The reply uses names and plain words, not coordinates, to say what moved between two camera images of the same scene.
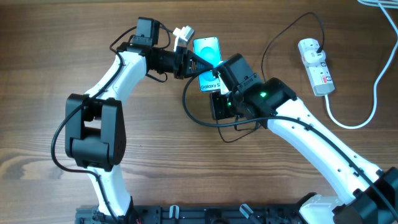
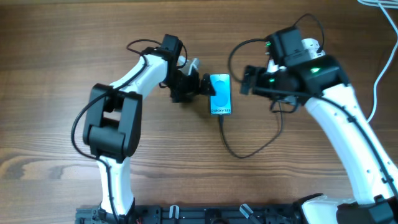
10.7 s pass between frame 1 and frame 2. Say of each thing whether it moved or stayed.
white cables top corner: stayed
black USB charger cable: moved
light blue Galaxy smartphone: moved
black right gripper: moved
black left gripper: moved
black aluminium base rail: stayed
